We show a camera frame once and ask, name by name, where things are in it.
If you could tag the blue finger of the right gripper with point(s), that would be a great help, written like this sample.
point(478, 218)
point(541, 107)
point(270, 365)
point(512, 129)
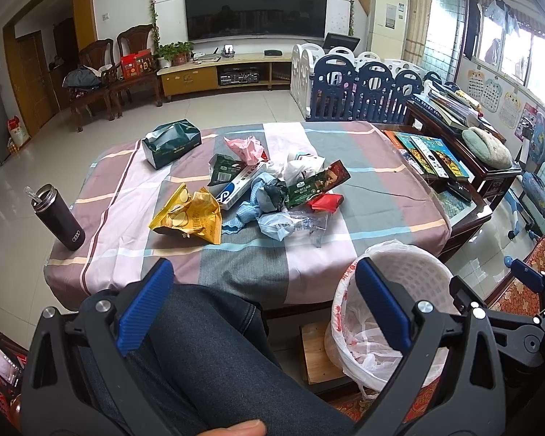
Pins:
point(528, 276)

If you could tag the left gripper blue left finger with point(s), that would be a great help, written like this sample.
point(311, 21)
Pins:
point(139, 303)

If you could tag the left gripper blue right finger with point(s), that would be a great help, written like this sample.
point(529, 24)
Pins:
point(388, 302)

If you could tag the yellow chip bag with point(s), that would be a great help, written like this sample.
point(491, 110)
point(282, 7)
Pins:
point(190, 214)

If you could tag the clear plastic wrapper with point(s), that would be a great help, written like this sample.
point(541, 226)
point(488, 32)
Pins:
point(311, 225)

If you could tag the red snack wrapper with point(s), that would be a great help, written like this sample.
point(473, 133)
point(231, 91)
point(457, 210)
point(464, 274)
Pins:
point(326, 202)

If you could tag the white toothpaste box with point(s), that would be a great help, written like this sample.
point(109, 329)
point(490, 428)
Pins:
point(239, 185)

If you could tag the light blue wrapper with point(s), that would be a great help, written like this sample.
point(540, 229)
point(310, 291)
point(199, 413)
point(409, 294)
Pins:
point(248, 211)

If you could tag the green coffee snack bag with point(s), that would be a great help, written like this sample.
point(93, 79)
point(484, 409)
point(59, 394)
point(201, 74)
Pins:
point(320, 183)

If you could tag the small dark green packet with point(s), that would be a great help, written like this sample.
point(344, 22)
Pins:
point(223, 169)

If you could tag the dark green bag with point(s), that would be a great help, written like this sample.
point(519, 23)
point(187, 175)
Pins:
point(270, 195)

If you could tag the white tissue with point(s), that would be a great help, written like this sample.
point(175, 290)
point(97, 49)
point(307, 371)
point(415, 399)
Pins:
point(296, 167)

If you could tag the pink plastic bag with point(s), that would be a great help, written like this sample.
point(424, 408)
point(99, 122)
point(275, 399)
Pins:
point(250, 150)

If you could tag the white mesh trash basket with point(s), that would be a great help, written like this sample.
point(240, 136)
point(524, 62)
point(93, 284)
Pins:
point(418, 276)

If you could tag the white printed trash bag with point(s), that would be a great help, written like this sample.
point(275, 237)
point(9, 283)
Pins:
point(368, 340)

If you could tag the person's left hand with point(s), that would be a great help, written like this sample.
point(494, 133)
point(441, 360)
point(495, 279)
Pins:
point(247, 428)

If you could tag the blue child's chair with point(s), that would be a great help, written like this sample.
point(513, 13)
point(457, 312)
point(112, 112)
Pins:
point(532, 155)

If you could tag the person's leg in jeans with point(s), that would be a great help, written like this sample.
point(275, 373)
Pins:
point(206, 363)

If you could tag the small wooden stool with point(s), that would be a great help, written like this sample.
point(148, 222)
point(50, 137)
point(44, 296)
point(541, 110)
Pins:
point(318, 368)

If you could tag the dark wooden side table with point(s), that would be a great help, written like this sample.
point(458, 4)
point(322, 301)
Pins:
point(488, 186)

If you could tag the green grey cushion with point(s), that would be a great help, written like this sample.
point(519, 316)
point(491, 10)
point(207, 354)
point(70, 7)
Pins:
point(486, 148)

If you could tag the white remote control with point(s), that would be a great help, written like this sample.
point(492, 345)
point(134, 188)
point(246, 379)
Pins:
point(430, 157)

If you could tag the plaid striped tablecloth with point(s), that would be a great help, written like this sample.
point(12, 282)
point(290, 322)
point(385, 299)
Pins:
point(329, 191)

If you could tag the black insulated tumbler with straw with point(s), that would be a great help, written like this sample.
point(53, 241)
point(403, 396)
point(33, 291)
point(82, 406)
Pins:
point(49, 206)

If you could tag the dark green tissue box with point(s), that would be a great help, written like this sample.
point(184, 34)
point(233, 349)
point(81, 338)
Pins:
point(169, 142)

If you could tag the colourful children's book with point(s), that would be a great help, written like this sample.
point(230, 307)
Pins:
point(437, 146)

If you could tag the stack of books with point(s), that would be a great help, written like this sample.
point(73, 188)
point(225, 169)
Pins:
point(447, 108)

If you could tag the blue white baby fence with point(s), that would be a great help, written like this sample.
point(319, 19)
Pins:
point(336, 84)

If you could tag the black bag on chair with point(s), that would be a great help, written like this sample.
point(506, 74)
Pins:
point(83, 78)

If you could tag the red gift box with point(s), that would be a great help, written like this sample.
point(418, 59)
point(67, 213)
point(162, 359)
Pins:
point(136, 64)

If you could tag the potted green plant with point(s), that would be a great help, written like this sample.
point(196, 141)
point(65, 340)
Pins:
point(178, 53)

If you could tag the dark wooden chair left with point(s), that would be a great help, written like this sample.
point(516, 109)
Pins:
point(99, 56)

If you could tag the dark wooden chair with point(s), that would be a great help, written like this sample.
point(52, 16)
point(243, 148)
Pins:
point(99, 56)
point(133, 40)

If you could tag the wooden TV cabinet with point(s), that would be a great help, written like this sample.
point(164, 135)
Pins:
point(243, 71)

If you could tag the dark wooden chair right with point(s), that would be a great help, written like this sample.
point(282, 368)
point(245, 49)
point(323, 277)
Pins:
point(133, 40)

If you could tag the white standing air conditioner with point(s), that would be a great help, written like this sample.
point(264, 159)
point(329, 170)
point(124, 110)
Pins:
point(387, 25)

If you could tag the large black television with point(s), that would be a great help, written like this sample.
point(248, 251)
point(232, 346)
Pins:
point(215, 19)

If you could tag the beige curtain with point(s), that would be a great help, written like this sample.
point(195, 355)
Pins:
point(416, 34)

